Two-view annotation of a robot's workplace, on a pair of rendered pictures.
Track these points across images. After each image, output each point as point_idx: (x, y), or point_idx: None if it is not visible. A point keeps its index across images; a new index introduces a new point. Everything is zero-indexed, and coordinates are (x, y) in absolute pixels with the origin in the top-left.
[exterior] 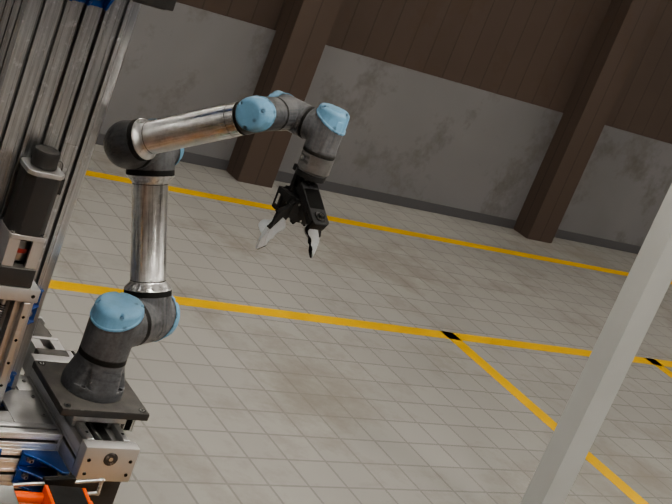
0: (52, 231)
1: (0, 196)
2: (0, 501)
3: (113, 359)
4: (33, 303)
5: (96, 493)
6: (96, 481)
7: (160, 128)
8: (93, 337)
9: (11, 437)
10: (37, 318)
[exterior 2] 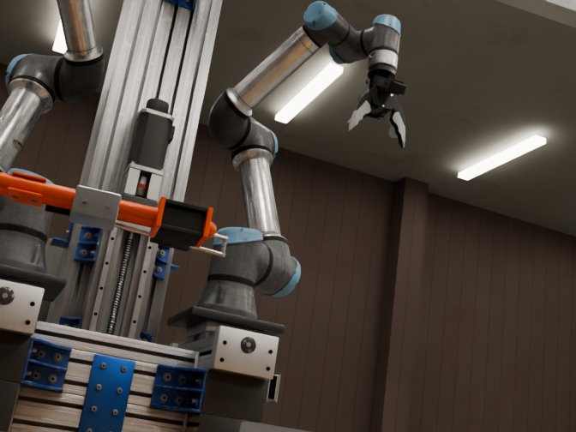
0: (172, 195)
1: (123, 153)
2: (99, 189)
3: (239, 273)
4: None
5: (220, 252)
6: (218, 235)
7: (249, 75)
8: (217, 256)
9: (144, 348)
10: (167, 278)
